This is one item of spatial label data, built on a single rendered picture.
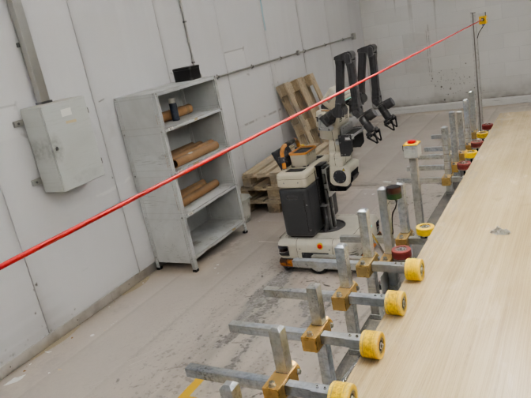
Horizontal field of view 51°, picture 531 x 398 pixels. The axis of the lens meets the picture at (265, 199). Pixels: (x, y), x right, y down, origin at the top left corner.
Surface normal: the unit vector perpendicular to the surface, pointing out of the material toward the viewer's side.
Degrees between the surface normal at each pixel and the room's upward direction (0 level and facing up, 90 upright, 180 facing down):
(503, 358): 0
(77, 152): 90
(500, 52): 90
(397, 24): 90
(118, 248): 90
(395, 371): 0
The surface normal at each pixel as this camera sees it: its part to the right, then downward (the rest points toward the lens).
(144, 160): -0.47, 0.34
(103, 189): 0.87, -0.01
